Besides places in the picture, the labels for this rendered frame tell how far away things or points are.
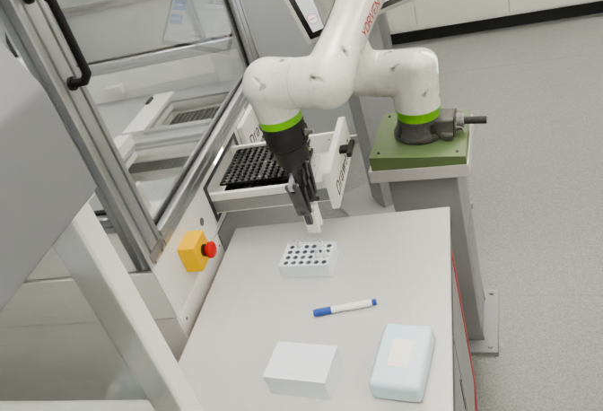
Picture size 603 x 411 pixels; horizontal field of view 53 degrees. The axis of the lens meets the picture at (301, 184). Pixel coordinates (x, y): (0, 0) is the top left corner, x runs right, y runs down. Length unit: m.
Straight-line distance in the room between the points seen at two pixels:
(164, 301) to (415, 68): 0.87
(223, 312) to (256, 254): 0.20
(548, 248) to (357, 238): 1.20
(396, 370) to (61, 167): 0.70
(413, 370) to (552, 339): 1.15
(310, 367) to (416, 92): 0.83
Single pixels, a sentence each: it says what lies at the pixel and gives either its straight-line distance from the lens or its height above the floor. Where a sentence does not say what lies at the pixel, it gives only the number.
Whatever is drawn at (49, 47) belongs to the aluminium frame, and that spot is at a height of 1.44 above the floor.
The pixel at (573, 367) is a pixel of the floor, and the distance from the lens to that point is 2.18.
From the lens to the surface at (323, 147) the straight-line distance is 1.74.
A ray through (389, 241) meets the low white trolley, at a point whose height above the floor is 0.76.
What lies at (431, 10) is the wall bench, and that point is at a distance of 4.49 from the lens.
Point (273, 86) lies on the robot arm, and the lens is 1.19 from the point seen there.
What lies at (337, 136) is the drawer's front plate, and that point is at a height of 0.93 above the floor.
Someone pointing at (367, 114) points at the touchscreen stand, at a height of 0.52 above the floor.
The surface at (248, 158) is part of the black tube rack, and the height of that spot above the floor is 0.90.
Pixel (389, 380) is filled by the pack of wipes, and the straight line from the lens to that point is 1.15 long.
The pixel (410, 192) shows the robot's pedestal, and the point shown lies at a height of 0.65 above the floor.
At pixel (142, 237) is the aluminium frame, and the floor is 1.02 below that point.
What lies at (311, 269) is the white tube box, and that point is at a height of 0.78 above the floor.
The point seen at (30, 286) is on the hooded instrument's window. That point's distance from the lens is 0.71.
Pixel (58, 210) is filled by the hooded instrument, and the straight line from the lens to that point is 0.72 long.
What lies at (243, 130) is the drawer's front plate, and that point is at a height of 0.91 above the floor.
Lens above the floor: 1.69
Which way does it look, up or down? 31 degrees down
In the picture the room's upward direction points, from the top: 18 degrees counter-clockwise
